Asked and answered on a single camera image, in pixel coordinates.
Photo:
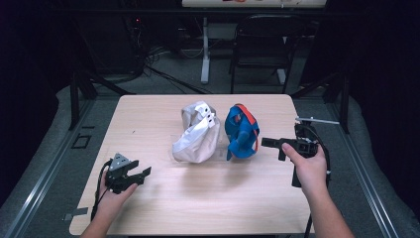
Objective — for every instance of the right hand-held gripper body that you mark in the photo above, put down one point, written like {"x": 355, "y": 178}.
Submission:
{"x": 306, "y": 140}

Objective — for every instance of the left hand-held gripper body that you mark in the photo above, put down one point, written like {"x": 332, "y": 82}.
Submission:
{"x": 118, "y": 177}

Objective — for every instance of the person's left hand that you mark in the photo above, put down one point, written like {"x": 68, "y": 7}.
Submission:
{"x": 114, "y": 201}

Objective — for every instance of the aluminium floor rail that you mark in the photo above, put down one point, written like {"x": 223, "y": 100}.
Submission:
{"x": 39, "y": 185}
{"x": 363, "y": 178}

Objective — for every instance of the white cap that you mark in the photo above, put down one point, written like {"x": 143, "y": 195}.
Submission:
{"x": 198, "y": 139}

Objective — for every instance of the person's right hand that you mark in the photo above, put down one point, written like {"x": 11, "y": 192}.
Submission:
{"x": 308, "y": 172}

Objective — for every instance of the black metal stand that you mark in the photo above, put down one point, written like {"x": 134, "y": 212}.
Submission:
{"x": 343, "y": 105}
{"x": 75, "y": 99}

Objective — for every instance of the black folding chair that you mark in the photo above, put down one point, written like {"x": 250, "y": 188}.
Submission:
{"x": 264, "y": 49}

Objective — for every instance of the blue cap with orange trim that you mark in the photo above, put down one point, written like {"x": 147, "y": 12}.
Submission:
{"x": 242, "y": 135}

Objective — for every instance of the white desk leg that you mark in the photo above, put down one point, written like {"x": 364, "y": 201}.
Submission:
{"x": 205, "y": 53}

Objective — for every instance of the white desk top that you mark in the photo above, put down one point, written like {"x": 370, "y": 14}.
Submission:
{"x": 251, "y": 3}

